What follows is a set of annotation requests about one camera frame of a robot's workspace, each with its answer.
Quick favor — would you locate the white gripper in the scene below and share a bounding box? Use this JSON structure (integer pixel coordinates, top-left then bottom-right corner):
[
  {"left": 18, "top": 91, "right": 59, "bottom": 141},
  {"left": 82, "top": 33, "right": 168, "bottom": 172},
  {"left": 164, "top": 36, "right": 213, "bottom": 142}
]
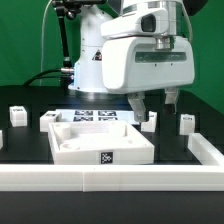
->
[{"left": 102, "top": 37, "right": 195, "bottom": 122}]

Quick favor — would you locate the white square tabletop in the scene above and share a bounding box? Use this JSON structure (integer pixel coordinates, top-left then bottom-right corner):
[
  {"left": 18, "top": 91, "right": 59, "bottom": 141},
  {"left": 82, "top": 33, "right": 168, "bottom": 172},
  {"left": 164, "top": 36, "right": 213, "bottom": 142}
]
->
[{"left": 48, "top": 121, "right": 154, "bottom": 165}]

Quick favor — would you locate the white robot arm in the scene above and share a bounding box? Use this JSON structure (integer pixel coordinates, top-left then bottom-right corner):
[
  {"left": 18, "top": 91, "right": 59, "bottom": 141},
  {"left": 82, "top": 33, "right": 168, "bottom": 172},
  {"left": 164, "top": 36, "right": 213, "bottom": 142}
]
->
[{"left": 70, "top": 0, "right": 208, "bottom": 122}]

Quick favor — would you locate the AprilTag paper sheet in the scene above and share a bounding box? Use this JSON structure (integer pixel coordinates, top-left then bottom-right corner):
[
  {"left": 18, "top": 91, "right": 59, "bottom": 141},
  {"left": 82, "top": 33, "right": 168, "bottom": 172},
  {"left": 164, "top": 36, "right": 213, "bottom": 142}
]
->
[{"left": 58, "top": 109, "right": 138, "bottom": 125}]

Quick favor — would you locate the white L-shaped fence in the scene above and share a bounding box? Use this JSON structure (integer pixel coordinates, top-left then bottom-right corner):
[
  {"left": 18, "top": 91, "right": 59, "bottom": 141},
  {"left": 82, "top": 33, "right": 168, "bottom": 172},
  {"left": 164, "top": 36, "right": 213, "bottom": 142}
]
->
[{"left": 0, "top": 133, "right": 224, "bottom": 192}]

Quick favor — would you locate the white part left edge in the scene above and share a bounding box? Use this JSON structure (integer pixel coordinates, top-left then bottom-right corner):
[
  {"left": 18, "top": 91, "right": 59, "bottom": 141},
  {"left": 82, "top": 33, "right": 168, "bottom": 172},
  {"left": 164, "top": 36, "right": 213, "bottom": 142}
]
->
[{"left": 0, "top": 130, "right": 3, "bottom": 150}]

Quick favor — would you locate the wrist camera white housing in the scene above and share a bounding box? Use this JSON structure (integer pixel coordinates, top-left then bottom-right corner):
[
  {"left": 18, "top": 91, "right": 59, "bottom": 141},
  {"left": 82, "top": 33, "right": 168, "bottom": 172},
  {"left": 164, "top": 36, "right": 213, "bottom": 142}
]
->
[{"left": 101, "top": 8, "right": 172, "bottom": 49}]

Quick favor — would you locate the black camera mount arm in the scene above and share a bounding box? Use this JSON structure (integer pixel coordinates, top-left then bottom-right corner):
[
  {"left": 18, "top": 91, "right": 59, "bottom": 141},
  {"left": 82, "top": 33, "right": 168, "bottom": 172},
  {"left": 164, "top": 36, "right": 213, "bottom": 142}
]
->
[{"left": 52, "top": 0, "right": 106, "bottom": 75}]

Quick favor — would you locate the black cable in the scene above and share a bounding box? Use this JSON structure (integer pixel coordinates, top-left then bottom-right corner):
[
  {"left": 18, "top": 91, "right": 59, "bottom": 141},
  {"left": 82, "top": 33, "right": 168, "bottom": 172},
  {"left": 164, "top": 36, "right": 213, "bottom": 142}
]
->
[{"left": 22, "top": 68, "right": 74, "bottom": 87}]

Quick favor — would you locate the grey cable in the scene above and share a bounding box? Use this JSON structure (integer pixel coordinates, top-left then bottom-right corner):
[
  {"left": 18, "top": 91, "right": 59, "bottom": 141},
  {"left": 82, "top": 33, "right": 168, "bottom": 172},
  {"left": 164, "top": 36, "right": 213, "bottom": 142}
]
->
[{"left": 39, "top": 0, "right": 54, "bottom": 87}]

